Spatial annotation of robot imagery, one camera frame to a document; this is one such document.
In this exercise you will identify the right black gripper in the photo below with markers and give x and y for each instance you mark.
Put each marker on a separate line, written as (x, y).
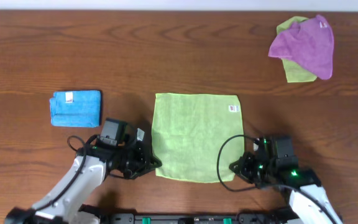
(242, 167)

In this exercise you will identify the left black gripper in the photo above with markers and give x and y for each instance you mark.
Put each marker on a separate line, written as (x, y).
(142, 160)

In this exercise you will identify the light green cloth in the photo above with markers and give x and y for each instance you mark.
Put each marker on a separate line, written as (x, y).
(197, 136)

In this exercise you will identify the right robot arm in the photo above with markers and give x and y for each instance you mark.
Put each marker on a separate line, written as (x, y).
(301, 187)

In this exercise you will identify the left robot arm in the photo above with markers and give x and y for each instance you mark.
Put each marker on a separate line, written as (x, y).
(92, 164)

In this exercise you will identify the folded blue cloth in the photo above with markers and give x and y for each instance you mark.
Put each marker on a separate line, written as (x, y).
(76, 109)

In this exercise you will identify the purple cloth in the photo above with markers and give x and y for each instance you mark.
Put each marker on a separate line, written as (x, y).
(310, 44)

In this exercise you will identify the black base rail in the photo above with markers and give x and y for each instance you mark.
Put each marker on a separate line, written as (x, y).
(279, 216)

